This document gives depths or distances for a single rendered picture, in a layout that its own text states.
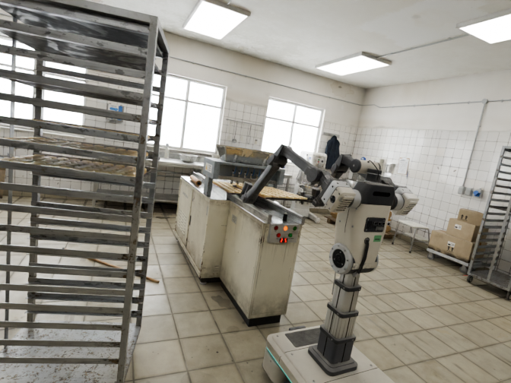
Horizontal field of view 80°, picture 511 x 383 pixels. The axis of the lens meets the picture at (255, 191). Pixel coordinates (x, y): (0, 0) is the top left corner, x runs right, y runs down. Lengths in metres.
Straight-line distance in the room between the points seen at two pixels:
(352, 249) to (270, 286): 0.98
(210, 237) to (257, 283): 0.72
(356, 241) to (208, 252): 1.63
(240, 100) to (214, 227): 3.78
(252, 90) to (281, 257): 4.44
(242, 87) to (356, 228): 4.96
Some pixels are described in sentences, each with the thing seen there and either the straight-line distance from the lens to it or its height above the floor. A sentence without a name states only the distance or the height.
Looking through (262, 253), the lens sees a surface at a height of 0.61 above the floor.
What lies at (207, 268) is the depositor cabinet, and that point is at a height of 0.18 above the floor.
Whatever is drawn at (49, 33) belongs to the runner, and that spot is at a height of 1.68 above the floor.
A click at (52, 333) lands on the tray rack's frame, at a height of 0.15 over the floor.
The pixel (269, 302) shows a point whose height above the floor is 0.20.
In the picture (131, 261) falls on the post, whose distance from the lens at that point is 1.52.
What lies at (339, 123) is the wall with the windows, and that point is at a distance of 7.36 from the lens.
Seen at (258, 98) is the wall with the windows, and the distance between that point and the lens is 6.31.
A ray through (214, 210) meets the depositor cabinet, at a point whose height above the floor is 0.74.
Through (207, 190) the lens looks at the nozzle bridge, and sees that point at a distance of 2.80.
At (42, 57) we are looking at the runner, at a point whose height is 1.59.
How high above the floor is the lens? 1.38
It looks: 9 degrees down
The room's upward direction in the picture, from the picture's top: 9 degrees clockwise
